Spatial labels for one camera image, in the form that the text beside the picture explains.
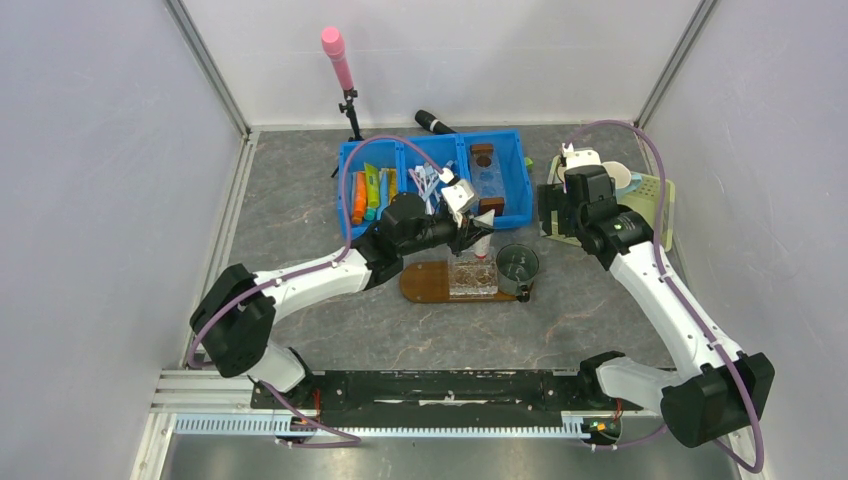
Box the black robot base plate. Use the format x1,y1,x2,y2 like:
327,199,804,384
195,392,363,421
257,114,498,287
284,369,637,429

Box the clear acrylic toothbrush holder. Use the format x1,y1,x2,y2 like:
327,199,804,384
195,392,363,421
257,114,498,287
447,254,498,300

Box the orange toothpaste tube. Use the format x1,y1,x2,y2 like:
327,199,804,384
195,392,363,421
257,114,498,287
351,171,368,225

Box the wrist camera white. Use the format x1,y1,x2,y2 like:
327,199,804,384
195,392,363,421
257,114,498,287
438,167,478,215
559,143,602,173

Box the dark green enamel mug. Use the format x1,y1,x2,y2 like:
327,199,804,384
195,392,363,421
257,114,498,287
495,243,540,303

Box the white toothbrush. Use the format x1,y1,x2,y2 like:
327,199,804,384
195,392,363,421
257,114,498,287
407,165,438,200

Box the white cable duct strip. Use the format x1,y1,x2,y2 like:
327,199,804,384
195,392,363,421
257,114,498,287
173,413,590,440

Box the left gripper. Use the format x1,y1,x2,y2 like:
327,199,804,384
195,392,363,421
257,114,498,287
399,210,495,258

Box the light green plastic basket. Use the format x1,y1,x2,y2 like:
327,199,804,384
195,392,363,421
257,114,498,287
539,155,676,253

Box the green toothpaste tube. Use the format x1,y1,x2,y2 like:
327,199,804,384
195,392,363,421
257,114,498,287
364,163,381,221

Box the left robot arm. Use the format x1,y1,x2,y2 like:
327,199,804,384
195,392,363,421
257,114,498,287
188,193,494,408

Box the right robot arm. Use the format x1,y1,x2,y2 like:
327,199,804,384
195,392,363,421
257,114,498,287
537,165,775,448

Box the blue three-compartment bin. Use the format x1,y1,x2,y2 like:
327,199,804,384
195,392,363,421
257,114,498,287
337,129,534,230

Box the acrylic holder with wood ends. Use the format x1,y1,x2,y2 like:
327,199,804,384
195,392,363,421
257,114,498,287
469,143,506,217

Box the white toothpaste tube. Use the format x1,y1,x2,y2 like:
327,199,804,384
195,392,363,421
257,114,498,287
473,210,496,259

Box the light blue mug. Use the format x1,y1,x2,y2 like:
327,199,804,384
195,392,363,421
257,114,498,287
601,161,642,199

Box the pink microphone on stand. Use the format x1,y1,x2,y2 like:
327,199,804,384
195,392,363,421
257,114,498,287
321,26,363,141

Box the oval wooden tray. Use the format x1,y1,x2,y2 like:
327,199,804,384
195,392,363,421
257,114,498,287
399,260,534,304

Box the black microphone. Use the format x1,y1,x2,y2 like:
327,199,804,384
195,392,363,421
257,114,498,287
414,110,456,135

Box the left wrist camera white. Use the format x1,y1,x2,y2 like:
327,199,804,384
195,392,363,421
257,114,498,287
438,167,478,215

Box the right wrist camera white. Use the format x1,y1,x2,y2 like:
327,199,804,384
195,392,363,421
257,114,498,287
559,143,602,173

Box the light blue toothbrush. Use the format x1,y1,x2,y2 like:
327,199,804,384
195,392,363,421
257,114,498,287
425,160,454,196

